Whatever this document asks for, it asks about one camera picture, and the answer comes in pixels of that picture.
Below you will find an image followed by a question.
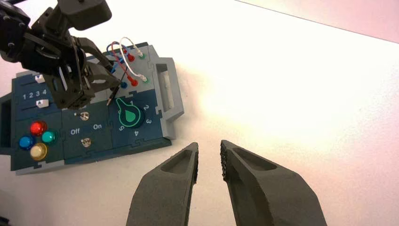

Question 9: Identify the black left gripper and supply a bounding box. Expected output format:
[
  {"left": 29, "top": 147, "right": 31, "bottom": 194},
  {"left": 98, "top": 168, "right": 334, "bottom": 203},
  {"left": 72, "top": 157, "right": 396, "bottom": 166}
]
[{"left": 23, "top": 6, "right": 122, "bottom": 110}]

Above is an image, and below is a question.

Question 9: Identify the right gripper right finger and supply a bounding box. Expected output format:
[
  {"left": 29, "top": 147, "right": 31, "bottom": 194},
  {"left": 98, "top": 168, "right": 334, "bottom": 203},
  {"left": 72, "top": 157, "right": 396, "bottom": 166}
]
[{"left": 220, "top": 140, "right": 328, "bottom": 226}]

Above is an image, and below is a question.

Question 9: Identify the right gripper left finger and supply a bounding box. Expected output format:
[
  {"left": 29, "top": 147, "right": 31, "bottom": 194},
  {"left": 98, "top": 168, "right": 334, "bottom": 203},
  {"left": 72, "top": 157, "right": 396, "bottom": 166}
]
[{"left": 126, "top": 142, "right": 200, "bottom": 226}]

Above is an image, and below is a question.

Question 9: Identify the black jumper wire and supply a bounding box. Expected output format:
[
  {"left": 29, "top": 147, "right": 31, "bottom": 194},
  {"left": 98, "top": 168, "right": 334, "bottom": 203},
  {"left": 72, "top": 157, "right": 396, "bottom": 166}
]
[{"left": 106, "top": 61, "right": 129, "bottom": 107}]

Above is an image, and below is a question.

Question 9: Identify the green rotary knob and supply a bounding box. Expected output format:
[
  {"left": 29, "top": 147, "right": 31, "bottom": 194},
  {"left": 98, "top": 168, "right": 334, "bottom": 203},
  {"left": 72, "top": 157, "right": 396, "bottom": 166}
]
[{"left": 115, "top": 97, "right": 144, "bottom": 129}]

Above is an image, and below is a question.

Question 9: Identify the grey and blue task box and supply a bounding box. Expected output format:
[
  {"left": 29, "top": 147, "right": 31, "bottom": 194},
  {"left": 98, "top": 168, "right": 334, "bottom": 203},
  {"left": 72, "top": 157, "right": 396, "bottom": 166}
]
[{"left": 0, "top": 42, "right": 185, "bottom": 176}]

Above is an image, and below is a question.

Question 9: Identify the red push button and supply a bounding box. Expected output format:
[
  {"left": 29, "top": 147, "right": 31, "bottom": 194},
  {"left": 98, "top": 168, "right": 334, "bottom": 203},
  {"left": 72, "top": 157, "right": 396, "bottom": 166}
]
[{"left": 29, "top": 121, "right": 48, "bottom": 137}]

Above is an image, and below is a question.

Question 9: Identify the green push button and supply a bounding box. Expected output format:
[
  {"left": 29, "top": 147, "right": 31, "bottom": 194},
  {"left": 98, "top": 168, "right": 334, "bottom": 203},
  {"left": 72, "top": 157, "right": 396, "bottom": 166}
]
[{"left": 41, "top": 130, "right": 59, "bottom": 145}]

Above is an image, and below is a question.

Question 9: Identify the yellow push button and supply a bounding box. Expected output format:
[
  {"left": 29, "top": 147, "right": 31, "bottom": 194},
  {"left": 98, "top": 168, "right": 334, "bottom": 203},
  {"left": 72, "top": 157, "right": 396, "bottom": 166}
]
[{"left": 30, "top": 143, "right": 49, "bottom": 161}]

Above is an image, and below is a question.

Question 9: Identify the blue push button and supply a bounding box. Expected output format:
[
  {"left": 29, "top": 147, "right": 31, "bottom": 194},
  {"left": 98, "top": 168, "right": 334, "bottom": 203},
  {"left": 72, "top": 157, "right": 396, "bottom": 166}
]
[{"left": 18, "top": 135, "right": 36, "bottom": 151}]

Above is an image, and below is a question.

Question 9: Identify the red jumper wire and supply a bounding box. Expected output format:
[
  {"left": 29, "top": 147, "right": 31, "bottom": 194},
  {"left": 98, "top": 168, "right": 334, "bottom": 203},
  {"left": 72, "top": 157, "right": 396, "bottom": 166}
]
[{"left": 111, "top": 41, "right": 139, "bottom": 88}]

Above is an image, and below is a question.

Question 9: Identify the white jumper wire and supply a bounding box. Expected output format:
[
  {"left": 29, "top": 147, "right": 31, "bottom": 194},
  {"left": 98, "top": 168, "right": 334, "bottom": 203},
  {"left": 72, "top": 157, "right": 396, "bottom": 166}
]
[{"left": 119, "top": 37, "right": 149, "bottom": 83}]

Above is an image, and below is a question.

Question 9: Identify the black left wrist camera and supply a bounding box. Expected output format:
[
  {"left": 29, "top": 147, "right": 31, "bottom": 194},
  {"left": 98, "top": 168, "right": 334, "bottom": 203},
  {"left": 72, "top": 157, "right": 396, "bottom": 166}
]
[{"left": 56, "top": 0, "right": 112, "bottom": 31}]

